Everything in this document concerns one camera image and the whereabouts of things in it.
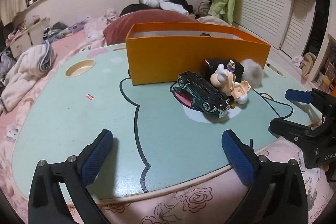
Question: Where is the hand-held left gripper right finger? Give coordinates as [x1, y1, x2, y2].
[221, 129, 309, 224]

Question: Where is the beige rolled towel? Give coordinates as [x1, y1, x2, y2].
[301, 52, 318, 80]

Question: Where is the wooden shelf with books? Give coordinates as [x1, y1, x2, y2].
[312, 32, 336, 98]

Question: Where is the cream crumpled garment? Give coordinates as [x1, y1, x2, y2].
[198, 16, 231, 27]

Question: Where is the green toy car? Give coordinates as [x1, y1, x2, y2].
[171, 71, 231, 119]

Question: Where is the pink floral quilt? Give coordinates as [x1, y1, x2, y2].
[66, 135, 336, 224]

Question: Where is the white purple packet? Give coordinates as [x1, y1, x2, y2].
[69, 20, 90, 35]

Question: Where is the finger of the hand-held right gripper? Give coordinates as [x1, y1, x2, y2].
[286, 88, 315, 105]
[269, 117, 319, 147]

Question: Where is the red cushion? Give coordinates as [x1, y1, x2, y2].
[103, 10, 200, 46]

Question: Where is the cartoon figure toy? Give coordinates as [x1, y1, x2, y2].
[210, 60, 254, 104]

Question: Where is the mint cartoon lap desk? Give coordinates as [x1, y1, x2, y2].
[12, 44, 324, 206]

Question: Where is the white crumpled garment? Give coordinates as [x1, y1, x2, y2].
[160, 1, 184, 12]

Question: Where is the beige fur ball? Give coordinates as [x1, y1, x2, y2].
[240, 58, 264, 88]

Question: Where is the patterned clothes pile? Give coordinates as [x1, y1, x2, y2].
[42, 22, 69, 39]

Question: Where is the white fleece garment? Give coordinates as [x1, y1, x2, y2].
[0, 44, 57, 111]

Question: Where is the white louvered closet door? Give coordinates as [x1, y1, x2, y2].
[232, 0, 330, 59]

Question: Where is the black crumpled garment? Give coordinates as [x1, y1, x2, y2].
[161, 0, 195, 16]
[119, 3, 147, 16]

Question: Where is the black lace cloth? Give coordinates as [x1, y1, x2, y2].
[203, 58, 243, 83]

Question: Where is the pale pink crumpled cloth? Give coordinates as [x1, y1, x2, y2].
[84, 10, 121, 46]

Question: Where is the grey fluffy garment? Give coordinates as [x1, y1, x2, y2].
[194, 1, 210, 17]

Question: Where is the orange box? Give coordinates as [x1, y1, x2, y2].
[125, 22, 272, 86]

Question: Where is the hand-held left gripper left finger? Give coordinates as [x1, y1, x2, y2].
[28, 129, 114, 224]

